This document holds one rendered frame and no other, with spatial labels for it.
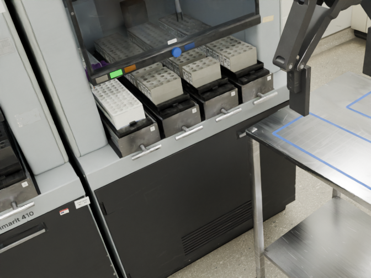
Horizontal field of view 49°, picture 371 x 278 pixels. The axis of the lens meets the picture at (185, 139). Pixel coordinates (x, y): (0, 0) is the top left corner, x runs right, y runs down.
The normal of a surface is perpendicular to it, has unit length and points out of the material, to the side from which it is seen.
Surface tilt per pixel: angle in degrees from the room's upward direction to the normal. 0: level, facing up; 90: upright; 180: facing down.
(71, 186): 90
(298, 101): 90
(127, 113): 90
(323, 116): 0
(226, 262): 0
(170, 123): 90
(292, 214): 0
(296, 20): 63
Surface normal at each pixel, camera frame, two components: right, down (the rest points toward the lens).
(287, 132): -0.14, -0.79
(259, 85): 0.49, 0.46
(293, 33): -0.83, 0.00
